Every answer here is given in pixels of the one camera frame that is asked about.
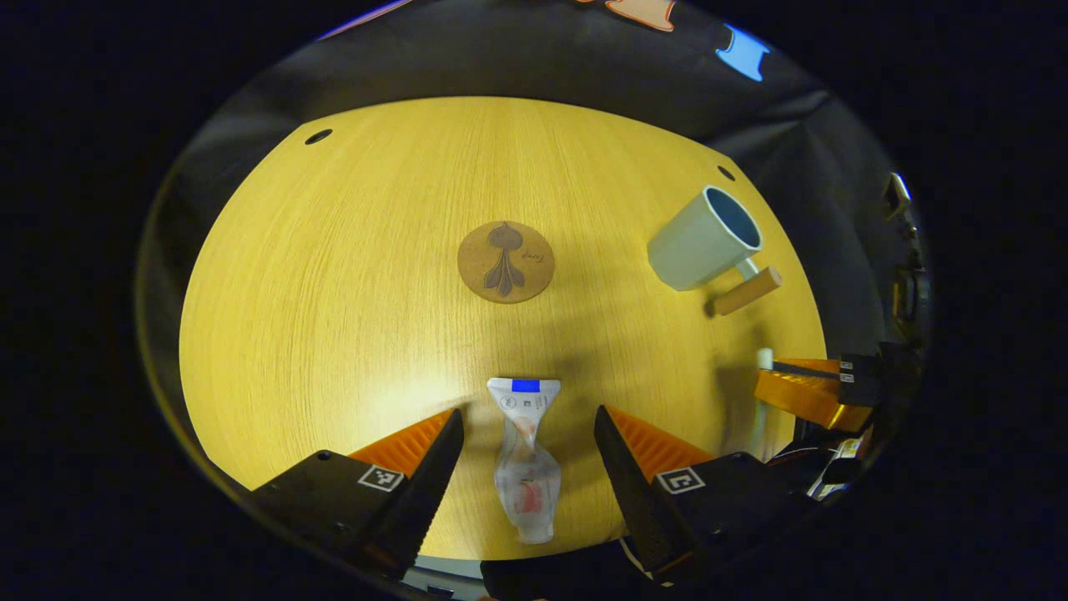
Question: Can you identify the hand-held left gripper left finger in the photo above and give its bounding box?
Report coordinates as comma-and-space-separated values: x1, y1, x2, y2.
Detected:
249, 407, 466, 583

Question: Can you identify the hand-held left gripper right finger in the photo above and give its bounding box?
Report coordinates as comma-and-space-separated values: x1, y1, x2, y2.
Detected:
593, 406, 819, 583

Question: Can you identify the pale green toothbrush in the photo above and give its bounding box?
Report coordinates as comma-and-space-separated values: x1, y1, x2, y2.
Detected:
749, 348, 775, 458

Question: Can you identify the white toothpaste tube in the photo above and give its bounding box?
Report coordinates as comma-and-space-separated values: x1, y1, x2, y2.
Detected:
486, 377, 562, 544

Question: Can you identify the pale blue cup wooden handle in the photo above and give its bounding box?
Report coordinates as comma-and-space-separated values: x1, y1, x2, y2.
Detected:
647, 185, 783, 317

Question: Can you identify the round cork coaster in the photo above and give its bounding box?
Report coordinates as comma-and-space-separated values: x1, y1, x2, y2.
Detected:
457, 221, 556, 304

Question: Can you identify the black backdrop cloth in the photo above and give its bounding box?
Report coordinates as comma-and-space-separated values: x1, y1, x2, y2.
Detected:
138, 0, 927, 468

